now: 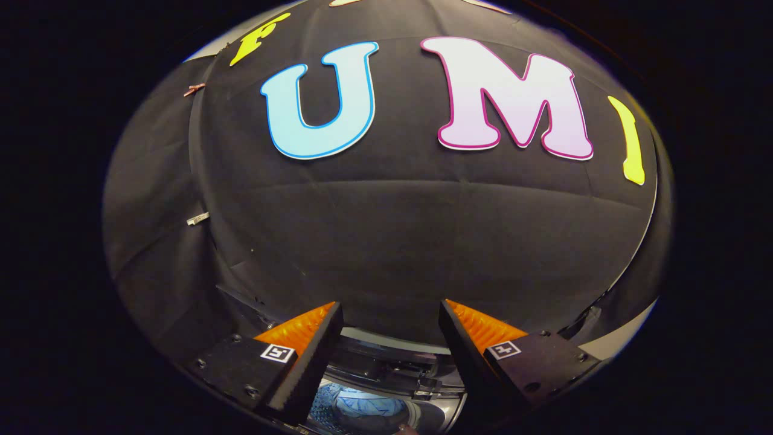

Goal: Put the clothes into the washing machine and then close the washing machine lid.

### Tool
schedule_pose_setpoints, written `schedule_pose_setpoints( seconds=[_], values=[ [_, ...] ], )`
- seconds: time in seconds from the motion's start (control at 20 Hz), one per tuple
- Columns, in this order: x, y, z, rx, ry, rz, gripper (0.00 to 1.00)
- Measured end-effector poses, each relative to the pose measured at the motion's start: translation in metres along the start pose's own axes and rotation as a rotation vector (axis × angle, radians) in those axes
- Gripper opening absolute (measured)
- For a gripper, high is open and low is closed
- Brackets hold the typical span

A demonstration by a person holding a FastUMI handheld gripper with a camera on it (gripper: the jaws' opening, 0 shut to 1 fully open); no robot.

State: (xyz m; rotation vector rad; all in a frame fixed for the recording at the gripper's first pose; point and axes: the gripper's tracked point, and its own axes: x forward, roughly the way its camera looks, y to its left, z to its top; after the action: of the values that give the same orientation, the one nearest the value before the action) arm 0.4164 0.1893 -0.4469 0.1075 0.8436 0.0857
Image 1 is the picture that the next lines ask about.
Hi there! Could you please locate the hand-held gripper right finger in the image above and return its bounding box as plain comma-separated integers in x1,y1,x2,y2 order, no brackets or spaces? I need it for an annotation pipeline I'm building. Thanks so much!
438,298,602,425

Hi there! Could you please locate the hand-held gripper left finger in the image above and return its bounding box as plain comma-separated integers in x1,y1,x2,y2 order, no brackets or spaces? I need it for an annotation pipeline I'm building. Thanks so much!
184,301,345,427

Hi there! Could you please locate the light blue garment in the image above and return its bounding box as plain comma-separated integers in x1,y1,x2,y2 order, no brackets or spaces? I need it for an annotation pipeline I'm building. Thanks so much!
329,387,414,433

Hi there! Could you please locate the dark washing machine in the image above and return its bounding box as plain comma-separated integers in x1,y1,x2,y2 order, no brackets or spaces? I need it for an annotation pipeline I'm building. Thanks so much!
307,328,469,435

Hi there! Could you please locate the black backdrop cloth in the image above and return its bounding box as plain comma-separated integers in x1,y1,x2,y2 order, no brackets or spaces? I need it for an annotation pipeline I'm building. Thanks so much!
101,0,674,387

